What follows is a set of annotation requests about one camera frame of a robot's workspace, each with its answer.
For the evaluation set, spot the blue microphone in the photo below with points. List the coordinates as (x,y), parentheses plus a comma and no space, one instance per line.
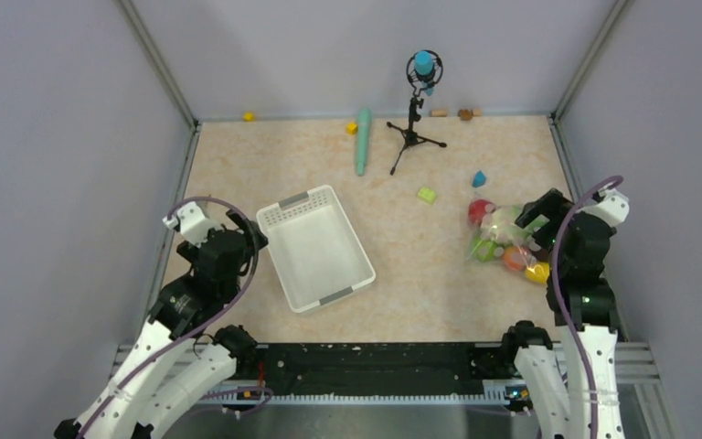
(424,71)

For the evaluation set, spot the blue toy block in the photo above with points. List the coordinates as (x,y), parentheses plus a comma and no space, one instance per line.
(479,179)

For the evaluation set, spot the green lego brick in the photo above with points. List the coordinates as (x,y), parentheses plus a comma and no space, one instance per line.
(427,195)

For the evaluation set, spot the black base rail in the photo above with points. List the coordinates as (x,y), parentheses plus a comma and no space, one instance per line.
(475,372)

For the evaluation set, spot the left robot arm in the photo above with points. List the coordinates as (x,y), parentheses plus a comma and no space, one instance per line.
(140,401)

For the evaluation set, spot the yellow toy banana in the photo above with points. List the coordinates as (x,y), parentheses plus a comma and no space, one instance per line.
(538,272)

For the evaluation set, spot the brown wooden block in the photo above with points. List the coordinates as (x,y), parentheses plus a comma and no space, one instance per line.
(469,114)

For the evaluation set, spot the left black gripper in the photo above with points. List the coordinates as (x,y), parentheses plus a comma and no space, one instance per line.
(261,240)

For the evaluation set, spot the green toy apple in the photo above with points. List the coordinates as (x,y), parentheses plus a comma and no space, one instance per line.
(484,250)

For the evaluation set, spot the red toy apple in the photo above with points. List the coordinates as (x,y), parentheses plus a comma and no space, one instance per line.
(478,209)

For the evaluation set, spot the teal cylindrical toy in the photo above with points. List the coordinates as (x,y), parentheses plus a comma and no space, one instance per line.
(363,124)

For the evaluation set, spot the clear pink zip top bag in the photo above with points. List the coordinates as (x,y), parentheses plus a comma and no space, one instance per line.
(482,231)

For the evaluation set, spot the yellow block near teal toy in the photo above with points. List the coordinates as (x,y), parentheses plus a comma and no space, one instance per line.
(351,128)

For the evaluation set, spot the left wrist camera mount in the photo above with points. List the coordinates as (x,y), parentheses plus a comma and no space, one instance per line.
(192,223)

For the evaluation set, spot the orange toy peach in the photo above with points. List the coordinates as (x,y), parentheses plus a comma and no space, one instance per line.
(516,258)

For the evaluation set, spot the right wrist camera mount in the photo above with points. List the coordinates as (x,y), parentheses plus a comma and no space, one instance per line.
(610,205)

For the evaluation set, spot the white perforated plastic basket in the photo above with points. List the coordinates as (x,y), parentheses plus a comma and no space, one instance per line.
(315,251)

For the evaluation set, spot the white toy garlic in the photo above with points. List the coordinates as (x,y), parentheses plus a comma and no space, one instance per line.
(502,227)

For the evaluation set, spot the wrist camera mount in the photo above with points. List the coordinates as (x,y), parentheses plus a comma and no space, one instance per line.
(192,223)
(610,205)

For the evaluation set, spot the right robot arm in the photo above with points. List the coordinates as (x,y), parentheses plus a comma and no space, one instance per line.
(582,400)

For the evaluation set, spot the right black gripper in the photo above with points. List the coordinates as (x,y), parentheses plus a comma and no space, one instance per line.
(557,209)

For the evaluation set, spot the black tripod microphone stand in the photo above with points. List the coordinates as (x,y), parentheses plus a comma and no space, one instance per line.
(410,137)

